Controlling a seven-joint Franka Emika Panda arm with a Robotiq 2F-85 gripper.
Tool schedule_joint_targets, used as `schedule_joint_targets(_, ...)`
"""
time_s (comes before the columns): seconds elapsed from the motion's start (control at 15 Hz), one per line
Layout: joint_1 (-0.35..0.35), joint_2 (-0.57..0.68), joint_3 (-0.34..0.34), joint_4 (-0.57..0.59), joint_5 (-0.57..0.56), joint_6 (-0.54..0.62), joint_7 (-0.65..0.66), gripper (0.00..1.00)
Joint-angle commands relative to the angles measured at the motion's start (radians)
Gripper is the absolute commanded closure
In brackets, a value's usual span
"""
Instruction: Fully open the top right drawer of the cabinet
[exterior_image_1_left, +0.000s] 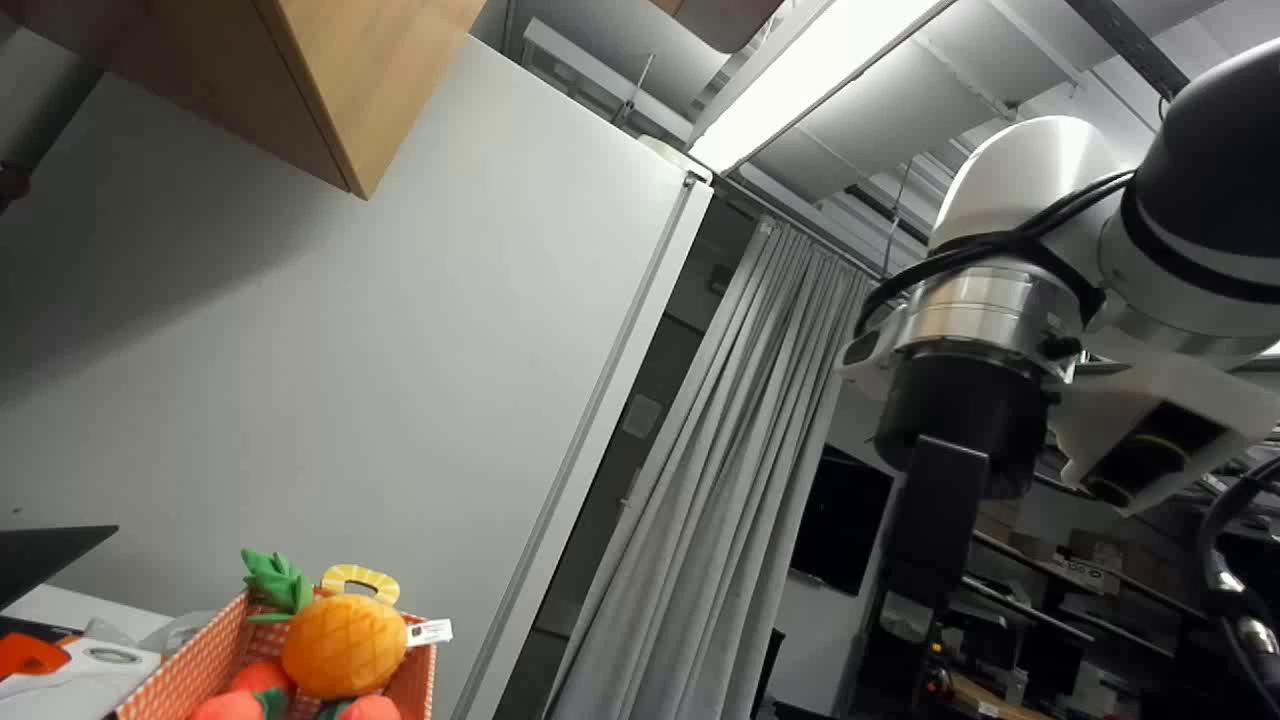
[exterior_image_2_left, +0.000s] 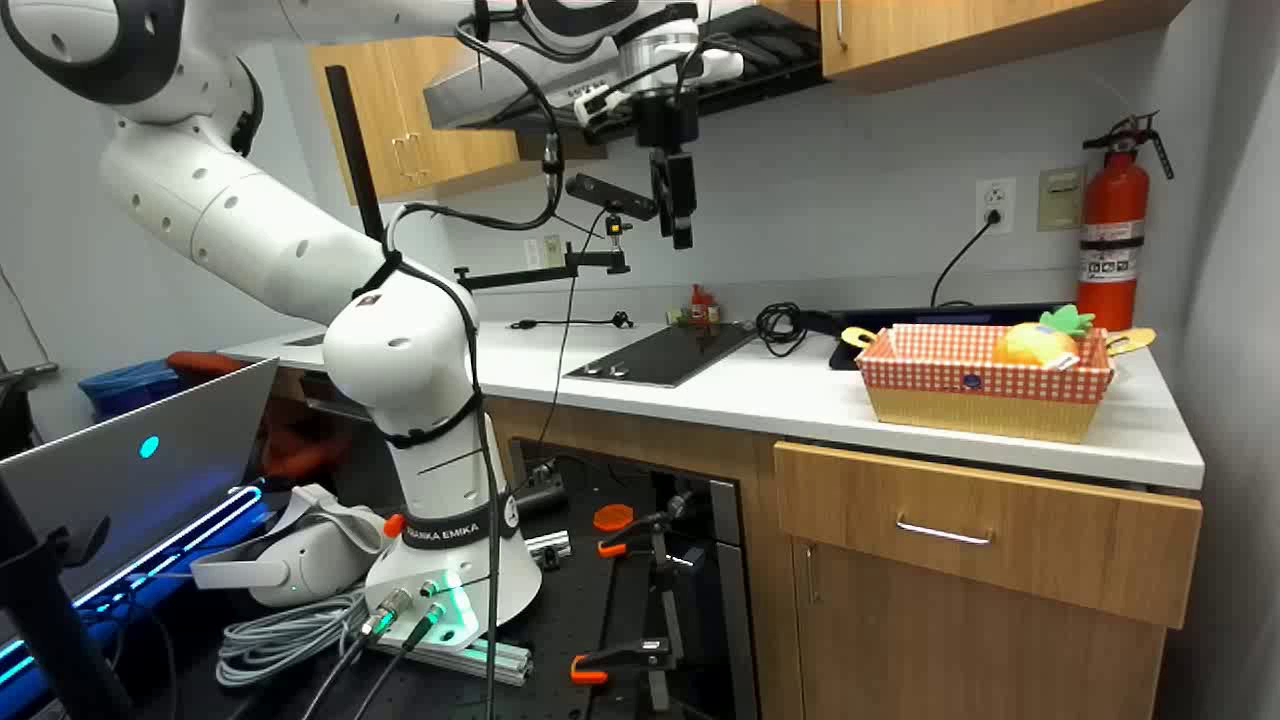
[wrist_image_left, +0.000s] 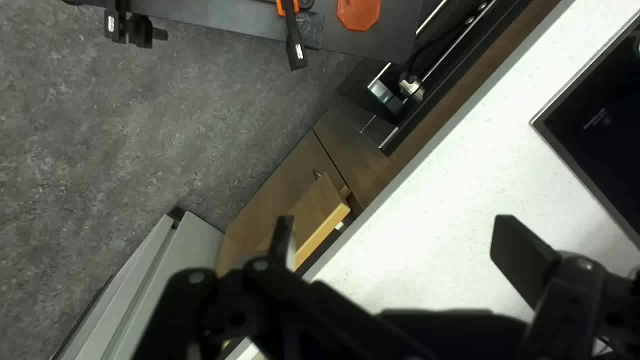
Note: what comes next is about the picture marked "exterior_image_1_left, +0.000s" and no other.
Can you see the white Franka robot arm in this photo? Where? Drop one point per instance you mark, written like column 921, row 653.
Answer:
column 1026, row 175

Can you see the grey curtain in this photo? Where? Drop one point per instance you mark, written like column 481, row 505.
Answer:
column 707, row 505

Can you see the red checkered basket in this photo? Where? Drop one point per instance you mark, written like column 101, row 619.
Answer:
column 201, row 661

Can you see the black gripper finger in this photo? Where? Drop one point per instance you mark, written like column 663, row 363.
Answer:
column 943, row 573

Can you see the black flat board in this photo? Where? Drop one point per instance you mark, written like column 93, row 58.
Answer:
column 40, row 553

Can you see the red orange plush carrot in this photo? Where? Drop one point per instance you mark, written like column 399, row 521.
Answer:
column 367, row 709
column 235, row 704

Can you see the white plastic object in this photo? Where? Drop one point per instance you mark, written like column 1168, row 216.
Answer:
column 93, row 690

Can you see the black monitor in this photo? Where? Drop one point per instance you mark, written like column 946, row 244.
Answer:
column 840, row 521

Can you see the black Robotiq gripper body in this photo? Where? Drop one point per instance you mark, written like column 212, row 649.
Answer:
column 962, row 413

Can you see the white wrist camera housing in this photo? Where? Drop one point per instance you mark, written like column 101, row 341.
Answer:
column 1107, row 404

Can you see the orange round plush fruit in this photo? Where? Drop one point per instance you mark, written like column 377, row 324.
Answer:
column 344, row 647

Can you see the white fabric tag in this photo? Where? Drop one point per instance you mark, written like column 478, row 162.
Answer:
column 428, row 633

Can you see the small orange object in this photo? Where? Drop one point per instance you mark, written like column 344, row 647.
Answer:
column 26, row 657

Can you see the yellow plush fruit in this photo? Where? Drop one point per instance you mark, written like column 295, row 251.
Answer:
column 328, row 581

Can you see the ceiling light fixture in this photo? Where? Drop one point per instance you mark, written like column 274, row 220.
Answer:
column 802, row 73

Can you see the green plush leaf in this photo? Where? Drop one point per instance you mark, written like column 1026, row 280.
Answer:
column 278, row 584

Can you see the wooden wall cabinet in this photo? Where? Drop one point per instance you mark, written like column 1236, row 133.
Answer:
column 333, row 82

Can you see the dark equipment shelf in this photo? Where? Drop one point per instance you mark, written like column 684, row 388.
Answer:
column 1067, row 602

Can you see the grey tall partition panel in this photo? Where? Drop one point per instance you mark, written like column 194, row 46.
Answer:
column 333, row 374

